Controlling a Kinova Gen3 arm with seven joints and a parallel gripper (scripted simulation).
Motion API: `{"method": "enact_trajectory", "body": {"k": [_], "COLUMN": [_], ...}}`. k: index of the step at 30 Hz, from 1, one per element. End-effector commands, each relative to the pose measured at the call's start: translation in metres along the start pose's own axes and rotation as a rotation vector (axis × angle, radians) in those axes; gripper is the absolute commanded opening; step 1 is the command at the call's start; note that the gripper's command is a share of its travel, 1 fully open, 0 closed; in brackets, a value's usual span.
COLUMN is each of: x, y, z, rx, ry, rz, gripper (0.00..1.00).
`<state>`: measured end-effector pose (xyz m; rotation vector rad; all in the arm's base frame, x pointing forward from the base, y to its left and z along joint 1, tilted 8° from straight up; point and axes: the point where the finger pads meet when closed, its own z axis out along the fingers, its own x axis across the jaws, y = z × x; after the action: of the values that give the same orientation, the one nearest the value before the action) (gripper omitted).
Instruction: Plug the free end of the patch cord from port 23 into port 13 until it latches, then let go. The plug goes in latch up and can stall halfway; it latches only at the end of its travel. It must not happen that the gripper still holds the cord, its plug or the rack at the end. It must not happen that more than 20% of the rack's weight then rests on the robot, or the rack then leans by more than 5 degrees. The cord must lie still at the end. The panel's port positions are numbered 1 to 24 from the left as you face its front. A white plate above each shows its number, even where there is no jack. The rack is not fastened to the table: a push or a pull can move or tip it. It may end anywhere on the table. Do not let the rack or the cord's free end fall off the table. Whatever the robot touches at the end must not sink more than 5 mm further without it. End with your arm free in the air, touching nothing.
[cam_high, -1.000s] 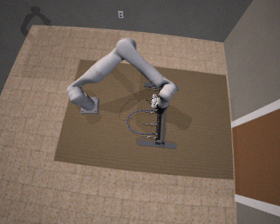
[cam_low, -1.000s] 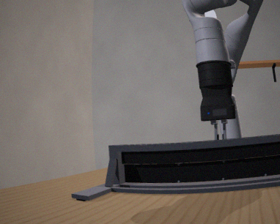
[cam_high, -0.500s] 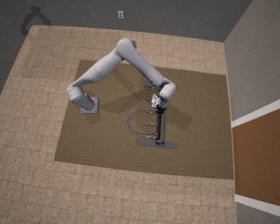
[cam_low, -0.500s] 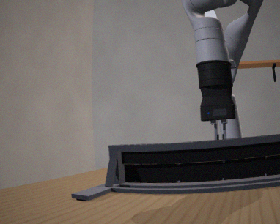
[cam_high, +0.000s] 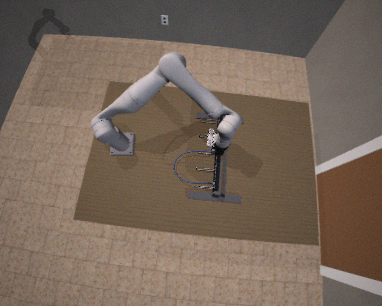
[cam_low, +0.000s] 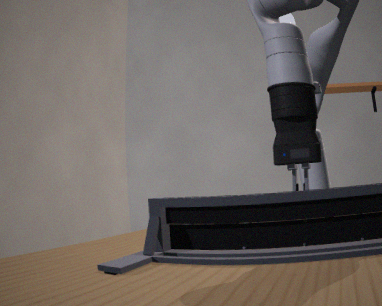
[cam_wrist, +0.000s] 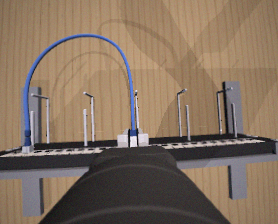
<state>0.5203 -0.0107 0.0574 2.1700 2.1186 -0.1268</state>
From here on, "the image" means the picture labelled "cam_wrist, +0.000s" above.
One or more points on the blue patch cord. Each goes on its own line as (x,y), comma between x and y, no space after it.
(28,80)

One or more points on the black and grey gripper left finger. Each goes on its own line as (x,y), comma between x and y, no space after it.
(123,140)

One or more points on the white cable plug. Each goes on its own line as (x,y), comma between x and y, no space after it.
(133,138)

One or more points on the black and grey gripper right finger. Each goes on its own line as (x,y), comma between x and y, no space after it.
(142,138)

